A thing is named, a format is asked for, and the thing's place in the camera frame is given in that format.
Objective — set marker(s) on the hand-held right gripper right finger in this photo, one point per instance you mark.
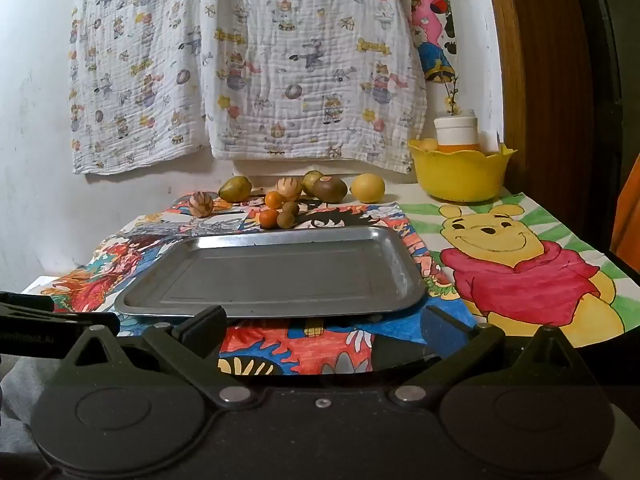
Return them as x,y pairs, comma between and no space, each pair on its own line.
437,327

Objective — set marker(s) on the metal tray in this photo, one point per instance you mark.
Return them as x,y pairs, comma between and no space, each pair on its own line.
280,270

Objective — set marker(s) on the white cup with twig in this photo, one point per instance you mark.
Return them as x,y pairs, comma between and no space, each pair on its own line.
456,132

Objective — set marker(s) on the striped pepino melon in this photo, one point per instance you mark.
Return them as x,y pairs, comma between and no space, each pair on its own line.
288,188
201,204

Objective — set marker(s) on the thin plant sprig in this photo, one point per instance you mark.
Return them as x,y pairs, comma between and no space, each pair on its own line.
452,100

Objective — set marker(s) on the yellow lemon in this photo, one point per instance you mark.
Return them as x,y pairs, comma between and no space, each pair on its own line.
367,188

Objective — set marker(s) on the small brown round fruit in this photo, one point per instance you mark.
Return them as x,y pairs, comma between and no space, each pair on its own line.
286,220
291,208

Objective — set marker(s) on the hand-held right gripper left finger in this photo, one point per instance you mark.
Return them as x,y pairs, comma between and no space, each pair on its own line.
205,324

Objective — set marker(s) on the yellow bear drawing sheet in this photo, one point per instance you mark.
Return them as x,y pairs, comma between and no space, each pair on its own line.
525,280

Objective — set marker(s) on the small orange tangerine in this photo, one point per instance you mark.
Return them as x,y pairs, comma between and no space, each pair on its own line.
268,219
273,199

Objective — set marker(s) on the printed white muslin cloth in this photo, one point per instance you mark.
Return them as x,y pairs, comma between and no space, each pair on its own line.
140,75
310,70

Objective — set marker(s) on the brown kiwi with sticker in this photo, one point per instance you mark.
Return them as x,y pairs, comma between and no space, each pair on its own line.
331,190

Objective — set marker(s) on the cartoon wall poster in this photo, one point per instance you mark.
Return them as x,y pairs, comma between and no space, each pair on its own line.
430,25

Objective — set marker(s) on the green-brown pear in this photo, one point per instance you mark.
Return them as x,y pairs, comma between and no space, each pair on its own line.
311,179
235,188

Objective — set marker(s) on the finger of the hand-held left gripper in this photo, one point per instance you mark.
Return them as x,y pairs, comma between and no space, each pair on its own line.
85,321

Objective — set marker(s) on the pale fruit in bowl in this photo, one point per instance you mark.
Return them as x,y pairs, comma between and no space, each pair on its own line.
428,145

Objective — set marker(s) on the brown wooden board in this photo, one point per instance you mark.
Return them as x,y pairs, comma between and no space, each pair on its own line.
540,85

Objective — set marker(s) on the yellow plastic bowl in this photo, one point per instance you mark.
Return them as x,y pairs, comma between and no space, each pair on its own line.
460,175

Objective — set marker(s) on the spiky-haired cartoon drawing sheet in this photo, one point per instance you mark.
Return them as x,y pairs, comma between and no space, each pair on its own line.
300,345

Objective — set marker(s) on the orange cloth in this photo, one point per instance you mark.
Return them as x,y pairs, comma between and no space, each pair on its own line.
627,215

